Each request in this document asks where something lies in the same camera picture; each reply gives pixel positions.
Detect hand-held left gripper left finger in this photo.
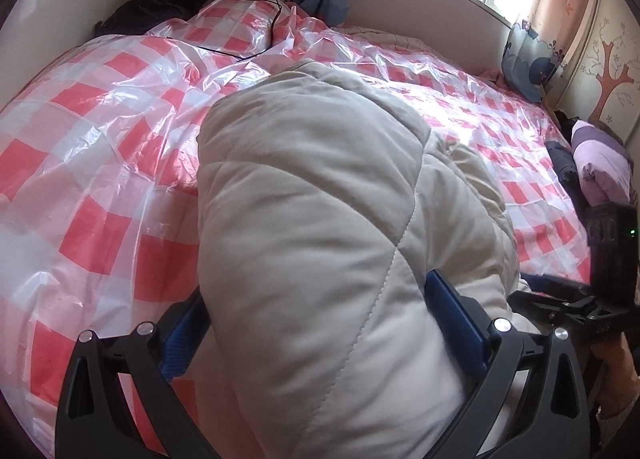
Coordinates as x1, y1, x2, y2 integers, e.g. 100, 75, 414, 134
55, 289, 217, 459

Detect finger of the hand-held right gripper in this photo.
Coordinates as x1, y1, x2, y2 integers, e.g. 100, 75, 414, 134
520, 273, 593, 296
506, 289, 601, 337

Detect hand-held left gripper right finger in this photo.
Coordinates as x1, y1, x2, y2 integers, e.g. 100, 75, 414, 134
425, 269, 592, 459

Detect beige quilted jacket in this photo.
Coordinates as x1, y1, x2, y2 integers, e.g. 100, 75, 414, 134
196, 59, 538, 459

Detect person's right forearm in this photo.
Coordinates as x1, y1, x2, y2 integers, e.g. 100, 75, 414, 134
597, 401, 638, 440

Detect person's right hand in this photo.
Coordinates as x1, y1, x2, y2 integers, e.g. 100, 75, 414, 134
591, 334, 633, 407

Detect purple pillow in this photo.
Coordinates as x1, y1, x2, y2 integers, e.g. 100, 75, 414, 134
570, 119, 633, 204

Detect dark cloth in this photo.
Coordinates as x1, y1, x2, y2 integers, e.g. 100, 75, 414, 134
545, 139, 593, 235

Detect red checked plastic sheet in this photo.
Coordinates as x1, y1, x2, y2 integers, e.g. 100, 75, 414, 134
0, 1, 596, 440

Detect pink and blue curtain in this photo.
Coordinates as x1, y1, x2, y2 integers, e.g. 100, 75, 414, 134
502, 0, 601, 104

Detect beige bed headboard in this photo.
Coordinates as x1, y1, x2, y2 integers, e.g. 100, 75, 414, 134
347, 0, 521, 77

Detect tree wall sticker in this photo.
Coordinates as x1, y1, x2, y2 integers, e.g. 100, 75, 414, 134
582, 14, 640, 124

